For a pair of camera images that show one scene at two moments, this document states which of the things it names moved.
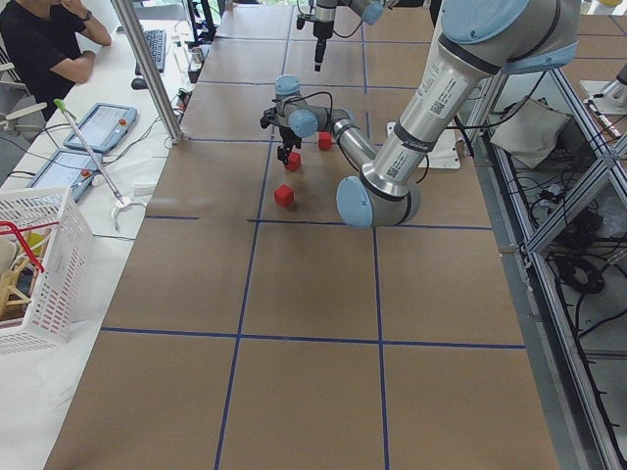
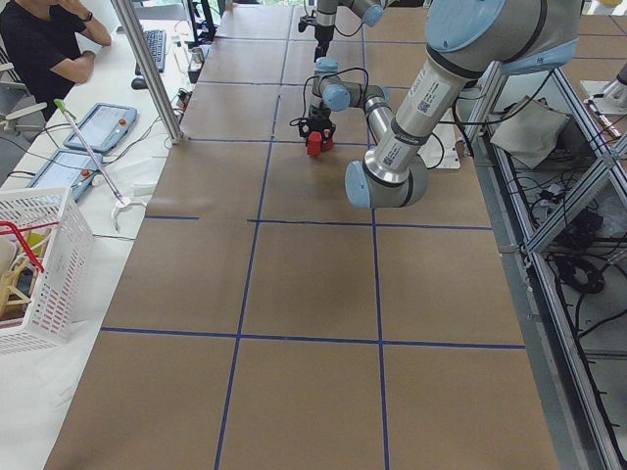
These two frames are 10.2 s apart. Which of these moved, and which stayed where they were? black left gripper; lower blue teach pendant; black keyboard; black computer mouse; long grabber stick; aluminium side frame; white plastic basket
Moved: black left gripper
Stayed: lower blue teach pendant; black computer mouse; black keyboard; white plastic basket; aluminium side frame; long grabber stick
